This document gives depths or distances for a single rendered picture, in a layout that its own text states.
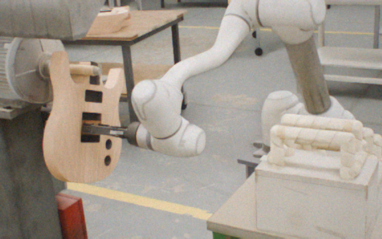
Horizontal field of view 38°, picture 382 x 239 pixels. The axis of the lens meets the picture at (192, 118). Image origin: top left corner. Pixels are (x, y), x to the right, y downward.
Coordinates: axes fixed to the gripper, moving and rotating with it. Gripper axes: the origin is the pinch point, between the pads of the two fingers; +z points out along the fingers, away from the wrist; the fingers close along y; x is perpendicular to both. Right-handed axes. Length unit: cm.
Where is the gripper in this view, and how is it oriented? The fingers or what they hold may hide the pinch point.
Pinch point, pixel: (91, 127)
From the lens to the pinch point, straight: 186.9
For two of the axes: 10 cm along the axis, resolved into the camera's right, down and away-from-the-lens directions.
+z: -8.7, -1.0, 4.9
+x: 1.0, -9.9, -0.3
